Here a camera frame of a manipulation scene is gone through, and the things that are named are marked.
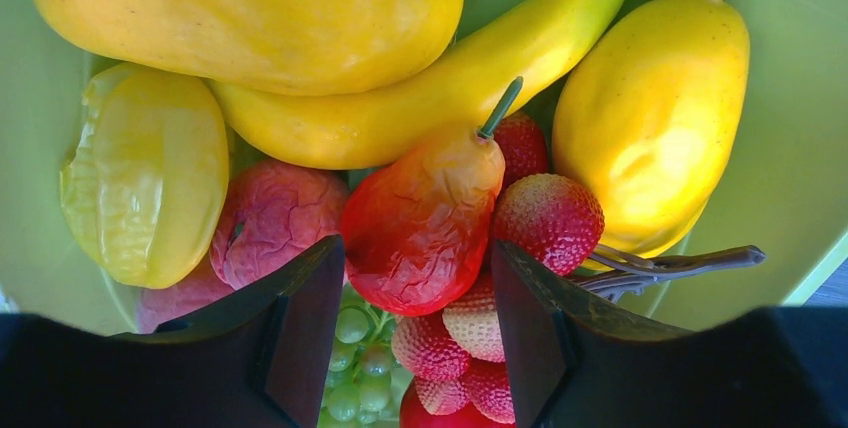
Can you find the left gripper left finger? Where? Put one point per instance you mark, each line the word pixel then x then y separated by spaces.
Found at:
pixel 255 358

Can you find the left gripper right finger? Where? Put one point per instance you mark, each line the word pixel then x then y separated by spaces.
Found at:
pixel 576 358

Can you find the red orange fake pear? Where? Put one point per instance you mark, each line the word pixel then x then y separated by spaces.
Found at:
pixel 415 232

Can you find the green fake grapes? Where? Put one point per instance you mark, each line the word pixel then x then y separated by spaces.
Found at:
pixel 364 382

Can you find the red fake lychee bunch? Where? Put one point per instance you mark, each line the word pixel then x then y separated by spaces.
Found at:
pixel 457 355

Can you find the pink fake peach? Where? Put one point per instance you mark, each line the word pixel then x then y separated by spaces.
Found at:
pixel 273 212

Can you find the red fake apple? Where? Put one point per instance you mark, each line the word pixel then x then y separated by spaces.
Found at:
pixel 412 414

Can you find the yellow fake starfruit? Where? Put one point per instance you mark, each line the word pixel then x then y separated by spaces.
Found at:
pixel 144 189

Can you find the yellow fake banana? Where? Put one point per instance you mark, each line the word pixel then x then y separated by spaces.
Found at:
pixel 538 41

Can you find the green plastic tray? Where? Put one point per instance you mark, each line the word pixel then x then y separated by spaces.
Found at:
pixel 784 189

